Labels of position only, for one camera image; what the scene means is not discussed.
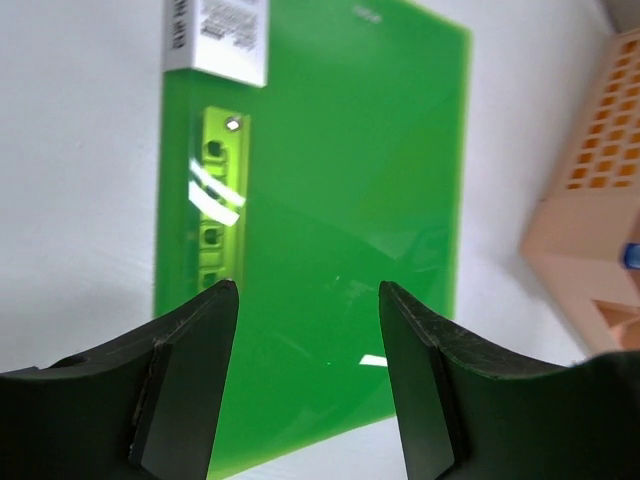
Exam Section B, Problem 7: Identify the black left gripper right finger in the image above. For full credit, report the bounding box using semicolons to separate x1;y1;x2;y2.
379;281;639;479

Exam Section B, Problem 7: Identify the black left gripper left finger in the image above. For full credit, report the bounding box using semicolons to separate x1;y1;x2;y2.
1;280;239;479

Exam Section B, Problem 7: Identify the clear blue-capped spray bottle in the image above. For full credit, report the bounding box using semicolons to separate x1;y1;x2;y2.
621;242;640;270

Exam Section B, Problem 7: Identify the green folder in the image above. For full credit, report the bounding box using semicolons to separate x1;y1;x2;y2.
154;1;472;479

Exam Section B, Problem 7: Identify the peach plastic desk organizer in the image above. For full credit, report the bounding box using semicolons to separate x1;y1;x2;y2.
521;30;639;353

